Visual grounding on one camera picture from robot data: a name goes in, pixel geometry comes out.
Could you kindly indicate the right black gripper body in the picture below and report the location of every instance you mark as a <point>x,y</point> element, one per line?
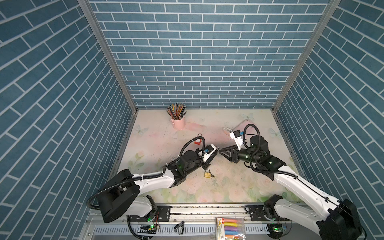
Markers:
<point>243,155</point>

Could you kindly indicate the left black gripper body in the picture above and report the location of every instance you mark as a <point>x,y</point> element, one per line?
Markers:
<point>205,165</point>

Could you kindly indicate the large brass padlock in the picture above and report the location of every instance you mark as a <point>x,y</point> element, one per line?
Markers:
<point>208,174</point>

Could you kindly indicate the red padlock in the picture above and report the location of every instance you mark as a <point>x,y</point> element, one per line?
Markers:
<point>198,141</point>

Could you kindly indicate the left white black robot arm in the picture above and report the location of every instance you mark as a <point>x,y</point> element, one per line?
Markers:
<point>127,193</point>

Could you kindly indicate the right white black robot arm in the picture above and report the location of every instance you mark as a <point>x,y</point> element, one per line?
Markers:
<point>327,216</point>

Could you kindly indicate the pink case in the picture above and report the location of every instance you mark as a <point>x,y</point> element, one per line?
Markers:
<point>242,126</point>

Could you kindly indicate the pink pencil cup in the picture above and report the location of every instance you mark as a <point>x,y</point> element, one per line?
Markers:
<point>179,124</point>

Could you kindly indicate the coloured pencils bundle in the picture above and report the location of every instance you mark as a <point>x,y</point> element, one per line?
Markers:
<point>176,111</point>

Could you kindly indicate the black metal clip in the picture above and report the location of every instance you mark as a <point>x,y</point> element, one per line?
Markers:
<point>179,228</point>

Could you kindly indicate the marker pack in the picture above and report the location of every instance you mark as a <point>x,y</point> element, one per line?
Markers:
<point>230,229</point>

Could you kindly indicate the right circuit board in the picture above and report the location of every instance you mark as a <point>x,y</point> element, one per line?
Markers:
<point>275,231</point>

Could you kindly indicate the circuit board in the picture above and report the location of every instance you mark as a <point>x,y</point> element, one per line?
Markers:
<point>147,229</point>
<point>275,231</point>

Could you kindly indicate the left circuit board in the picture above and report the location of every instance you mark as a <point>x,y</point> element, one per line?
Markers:
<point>147,229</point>

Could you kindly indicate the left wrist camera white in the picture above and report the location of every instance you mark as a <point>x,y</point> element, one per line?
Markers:
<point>208,152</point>

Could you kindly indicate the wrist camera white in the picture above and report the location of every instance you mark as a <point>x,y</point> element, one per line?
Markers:
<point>208,152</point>
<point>237,136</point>

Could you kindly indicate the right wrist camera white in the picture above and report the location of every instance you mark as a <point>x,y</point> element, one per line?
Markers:
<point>237,136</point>

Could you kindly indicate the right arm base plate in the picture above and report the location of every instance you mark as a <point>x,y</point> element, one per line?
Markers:
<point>258,213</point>

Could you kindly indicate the aluminium front rail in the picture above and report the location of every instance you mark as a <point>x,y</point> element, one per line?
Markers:
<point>199,219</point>

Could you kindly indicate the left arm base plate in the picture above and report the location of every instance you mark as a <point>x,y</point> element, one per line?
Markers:
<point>161,215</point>

